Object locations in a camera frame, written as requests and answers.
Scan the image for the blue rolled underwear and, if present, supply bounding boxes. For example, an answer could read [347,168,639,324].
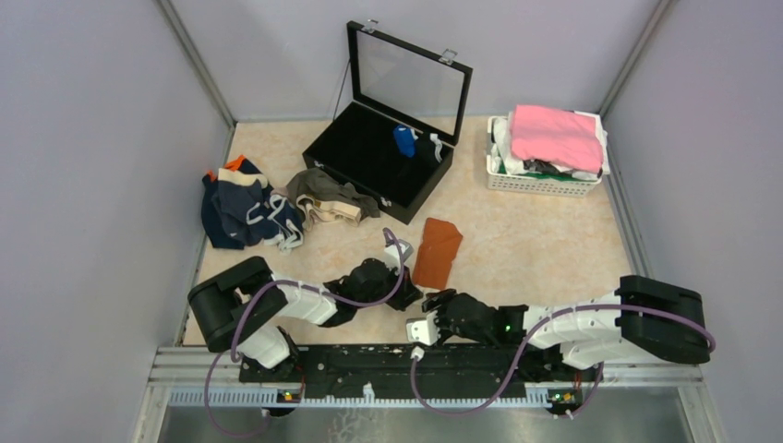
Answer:
[392,125,416,158]

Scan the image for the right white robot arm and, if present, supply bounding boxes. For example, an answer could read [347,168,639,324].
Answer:
[406,275,716,380]

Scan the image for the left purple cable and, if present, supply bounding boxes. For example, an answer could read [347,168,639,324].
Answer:
[202,227,408,440]

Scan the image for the orange underwear white waistband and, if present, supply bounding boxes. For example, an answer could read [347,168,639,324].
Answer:
[412,218,464,290]

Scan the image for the white plastic basket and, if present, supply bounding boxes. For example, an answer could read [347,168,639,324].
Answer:
[485,116,603,198]

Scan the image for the navy blue clothes pile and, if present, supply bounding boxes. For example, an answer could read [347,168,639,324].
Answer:
[200,155,305,253]

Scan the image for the black white rolled underwear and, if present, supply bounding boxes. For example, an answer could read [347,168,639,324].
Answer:
[414,133,443,167]

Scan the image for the black box glass lid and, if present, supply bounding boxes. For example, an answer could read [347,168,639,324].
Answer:
[303,21,473,223]

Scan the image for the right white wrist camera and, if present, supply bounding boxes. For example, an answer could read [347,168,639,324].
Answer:
[405,312,439,361]

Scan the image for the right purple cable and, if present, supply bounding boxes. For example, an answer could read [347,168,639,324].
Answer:
[409,304,717,418]

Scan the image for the white clothes in basket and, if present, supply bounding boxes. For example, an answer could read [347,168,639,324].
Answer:
[493,111,610,181]

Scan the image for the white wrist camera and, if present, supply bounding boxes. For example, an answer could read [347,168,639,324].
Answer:
[382,240,414,268]
[405,312,439,361]

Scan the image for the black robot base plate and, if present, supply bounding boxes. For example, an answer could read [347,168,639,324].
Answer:
[239,343,597,401]

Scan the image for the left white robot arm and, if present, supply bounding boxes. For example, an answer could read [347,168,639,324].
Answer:
[187,257,423,382]

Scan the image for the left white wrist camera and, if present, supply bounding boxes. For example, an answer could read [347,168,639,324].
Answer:
[382,240,414,268]

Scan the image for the olive beige underwear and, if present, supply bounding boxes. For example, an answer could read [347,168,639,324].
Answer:
[285,168,380,232]

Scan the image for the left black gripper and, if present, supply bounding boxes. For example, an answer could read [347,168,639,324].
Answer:
[355,261,422,312]

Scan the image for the purple cable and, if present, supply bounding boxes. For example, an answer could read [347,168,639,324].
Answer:
[409,304,717,418]
[202,227,408,440]

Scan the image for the pink folded cloth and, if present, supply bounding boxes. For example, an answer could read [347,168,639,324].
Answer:
[509,105,605,174]

